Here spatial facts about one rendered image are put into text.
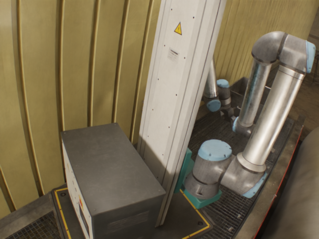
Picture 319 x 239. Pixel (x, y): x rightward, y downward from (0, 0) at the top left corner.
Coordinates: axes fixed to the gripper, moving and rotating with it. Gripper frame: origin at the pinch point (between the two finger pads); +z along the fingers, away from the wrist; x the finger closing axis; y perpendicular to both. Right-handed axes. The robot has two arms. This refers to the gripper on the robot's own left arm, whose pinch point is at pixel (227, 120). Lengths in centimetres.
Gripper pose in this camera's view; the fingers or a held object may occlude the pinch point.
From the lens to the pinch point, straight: 184.9
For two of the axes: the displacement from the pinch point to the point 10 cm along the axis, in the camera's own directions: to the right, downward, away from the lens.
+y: 8.9, -4.1, 2.1
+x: -3.9, -4.3, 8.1
